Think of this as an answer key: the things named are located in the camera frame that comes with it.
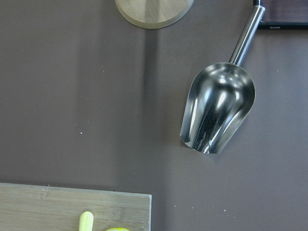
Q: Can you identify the lemon slice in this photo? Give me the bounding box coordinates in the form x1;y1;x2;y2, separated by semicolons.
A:
105;227;129;231

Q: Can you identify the bamboo cutting board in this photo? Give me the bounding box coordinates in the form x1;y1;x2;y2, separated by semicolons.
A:
0;183;152;231

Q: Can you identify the wooden mug tree stand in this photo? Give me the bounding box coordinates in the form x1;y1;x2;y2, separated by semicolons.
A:
115;0;193;29

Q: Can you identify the black framed tray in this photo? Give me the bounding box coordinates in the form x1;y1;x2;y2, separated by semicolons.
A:
252;0;308;30

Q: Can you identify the steel scoop on table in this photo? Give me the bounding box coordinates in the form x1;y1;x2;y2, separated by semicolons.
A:
180;0;265;154

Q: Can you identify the yellow plastic knife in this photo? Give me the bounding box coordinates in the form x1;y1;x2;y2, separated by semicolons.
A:
78;211;94;231

